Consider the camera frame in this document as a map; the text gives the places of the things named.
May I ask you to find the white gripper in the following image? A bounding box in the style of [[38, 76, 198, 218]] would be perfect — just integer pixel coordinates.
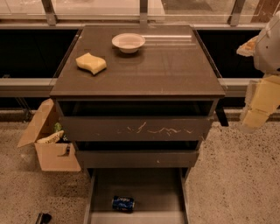
[[236, 36, 280, 133]]

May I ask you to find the blue pepsi can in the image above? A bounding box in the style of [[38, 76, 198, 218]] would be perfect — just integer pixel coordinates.
[[112, 196, 135, 212]]

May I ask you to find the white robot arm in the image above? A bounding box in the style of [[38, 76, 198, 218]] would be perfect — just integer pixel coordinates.
[[236, 11, 280, 133]]

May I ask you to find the dark brown drawer cabinet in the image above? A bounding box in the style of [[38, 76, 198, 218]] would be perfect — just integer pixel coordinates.
[[49, 24, 230, 179]]

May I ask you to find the top drawer with scratches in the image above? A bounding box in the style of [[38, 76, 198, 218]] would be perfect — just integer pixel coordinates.
[[57, 101, 214, 142]]

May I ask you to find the middle dark drawer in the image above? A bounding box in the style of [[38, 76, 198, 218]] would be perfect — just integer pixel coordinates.
[[76, 141, 199, 168]]

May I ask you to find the open bottom drawer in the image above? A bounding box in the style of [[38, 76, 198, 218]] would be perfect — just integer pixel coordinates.
[[83, 168, 188, 224]]

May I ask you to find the white ceramic bowl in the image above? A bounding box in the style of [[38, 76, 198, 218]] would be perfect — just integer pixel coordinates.
[[112, 33, 145, 53]]

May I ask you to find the yellow wavy sponge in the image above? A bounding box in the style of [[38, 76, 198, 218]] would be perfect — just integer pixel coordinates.
[[76, 52, 107, 75]]

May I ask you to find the green packet in box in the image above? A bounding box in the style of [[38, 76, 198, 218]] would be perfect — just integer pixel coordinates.
[[53, 122, 62, 132]]

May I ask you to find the beige snack bag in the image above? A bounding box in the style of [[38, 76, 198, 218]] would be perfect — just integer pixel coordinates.
[[37, 130, 64, 144]]

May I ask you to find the open cardboard box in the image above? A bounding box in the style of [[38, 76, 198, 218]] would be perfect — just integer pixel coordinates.
[[17, 99, 81, 172]]

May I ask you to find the metal window railing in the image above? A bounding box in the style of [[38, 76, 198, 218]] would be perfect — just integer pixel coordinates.
[[0, 0, 280, 99]]

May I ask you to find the black object on floor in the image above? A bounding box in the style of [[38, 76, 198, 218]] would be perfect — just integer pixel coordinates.
[[35, 213, 52, 224]]

